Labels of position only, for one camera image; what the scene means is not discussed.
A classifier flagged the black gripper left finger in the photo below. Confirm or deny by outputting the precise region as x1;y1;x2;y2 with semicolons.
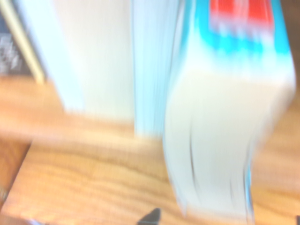
137;207;163;225

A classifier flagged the teal paperback book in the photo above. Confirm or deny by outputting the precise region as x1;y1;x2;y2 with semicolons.
163;0;297;223

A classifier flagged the wooden bookshelf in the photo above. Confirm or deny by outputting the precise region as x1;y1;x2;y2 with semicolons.
0;0;300;225

